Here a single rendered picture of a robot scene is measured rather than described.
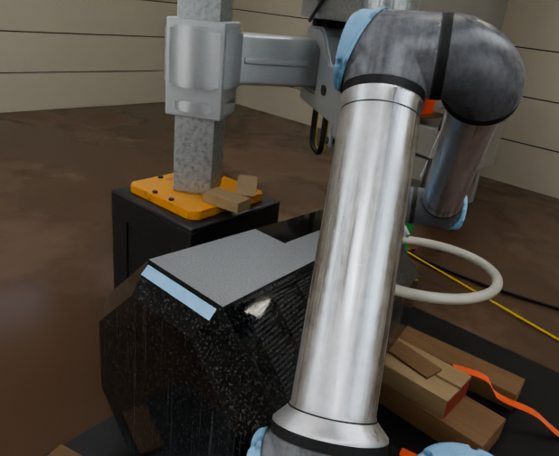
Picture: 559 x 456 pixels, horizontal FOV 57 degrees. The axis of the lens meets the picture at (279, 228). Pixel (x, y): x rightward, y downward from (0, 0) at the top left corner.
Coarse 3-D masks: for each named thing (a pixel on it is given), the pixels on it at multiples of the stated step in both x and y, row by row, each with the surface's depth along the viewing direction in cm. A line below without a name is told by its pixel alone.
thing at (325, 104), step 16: (320, 32) 238; (336, 32) 238; (320, 48) 238; (336, 48) 230; (320, 64) 237; (320, 80) 237; (304, 96) 265; (320, 96) 236; (336, 96) 213; (320, 112) 236
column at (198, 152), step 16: (192, 0) 215; (208, 0) 214; (224, 0) 218; (192, 16) 218; (208, 16) 216; (224, 16) 222; (176, 128) 237; (192, 128) 236; (208, 128) 235; (224, 128) 253; (176, 144) 240; (192, 144) 239; (208, 144) 238; (176, 160) 243; (192, 160) 242; (208, 160) 241; (176, 176) 246; (192, 176) 245; (208, 176) 244; (192, 192) 248
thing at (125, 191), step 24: (120, 192) 251; (120, 216) 254; (144, 216) 241; (168, 216) 230; (216, 216) 236; (240, 216) 242; (264, 216) 257; (120, 240) 259; (144, 240) 247; (168, 240) 233; (192, 240) 223; (120, 264) 265
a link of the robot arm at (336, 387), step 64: (384, 64) 68; (384, 128) 66; (384, 192) 65; (320, 256) 67; (384, 256) 65; (320, 320) 64; (384, 320) 65; (320, 384) 62; (256, 448) 63; (320, 448) 59; (384, 448) 62
